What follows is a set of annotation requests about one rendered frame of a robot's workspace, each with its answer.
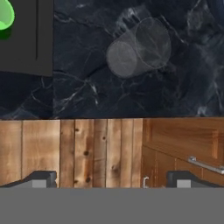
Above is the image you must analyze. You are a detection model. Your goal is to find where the silver cupboard door handle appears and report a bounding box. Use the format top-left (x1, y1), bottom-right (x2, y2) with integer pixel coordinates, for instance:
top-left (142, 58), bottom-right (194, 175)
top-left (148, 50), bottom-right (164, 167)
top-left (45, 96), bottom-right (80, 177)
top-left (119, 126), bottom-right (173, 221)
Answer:
top-left (142, 176), bottom-right (151, 189)

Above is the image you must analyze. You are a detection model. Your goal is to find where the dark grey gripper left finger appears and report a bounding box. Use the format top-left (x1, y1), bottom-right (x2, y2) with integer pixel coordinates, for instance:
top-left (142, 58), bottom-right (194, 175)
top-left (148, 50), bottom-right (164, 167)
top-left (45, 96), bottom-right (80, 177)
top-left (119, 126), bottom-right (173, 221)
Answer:
top-left (0, 171), bottom-right (58, 189)

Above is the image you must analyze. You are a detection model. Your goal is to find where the clear glass cup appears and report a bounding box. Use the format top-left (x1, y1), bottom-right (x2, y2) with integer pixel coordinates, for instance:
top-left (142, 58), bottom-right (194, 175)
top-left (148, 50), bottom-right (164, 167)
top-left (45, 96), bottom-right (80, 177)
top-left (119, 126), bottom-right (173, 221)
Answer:
top-left (106, 16), bottom-right (172, 79)

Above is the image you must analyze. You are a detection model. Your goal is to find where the wooden cupboard door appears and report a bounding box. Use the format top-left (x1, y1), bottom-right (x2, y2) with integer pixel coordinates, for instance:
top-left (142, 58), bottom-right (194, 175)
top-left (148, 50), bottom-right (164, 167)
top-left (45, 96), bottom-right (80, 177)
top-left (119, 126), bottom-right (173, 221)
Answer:
top-left (141, 145), bottom-right (224, 189)

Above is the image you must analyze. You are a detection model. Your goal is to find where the silver drawer handle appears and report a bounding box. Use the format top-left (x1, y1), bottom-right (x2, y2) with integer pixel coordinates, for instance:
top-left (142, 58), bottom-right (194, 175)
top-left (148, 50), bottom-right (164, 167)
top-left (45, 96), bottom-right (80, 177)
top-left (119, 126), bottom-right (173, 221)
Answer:
top-left (187, 156), bottom-right (224, 175)

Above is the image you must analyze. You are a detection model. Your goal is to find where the green cup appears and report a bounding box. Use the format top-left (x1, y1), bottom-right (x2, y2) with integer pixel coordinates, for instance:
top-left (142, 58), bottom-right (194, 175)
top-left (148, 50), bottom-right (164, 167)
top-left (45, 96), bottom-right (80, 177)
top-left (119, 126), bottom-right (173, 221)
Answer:
top-left (0, 0), bottom-right (16, 40)

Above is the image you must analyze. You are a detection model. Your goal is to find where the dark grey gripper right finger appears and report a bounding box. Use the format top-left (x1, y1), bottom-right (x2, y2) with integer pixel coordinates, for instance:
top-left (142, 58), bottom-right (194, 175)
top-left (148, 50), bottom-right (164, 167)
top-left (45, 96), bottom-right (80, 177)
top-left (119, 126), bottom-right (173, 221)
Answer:
top-left (165, 171), bottom-right (224, 189)

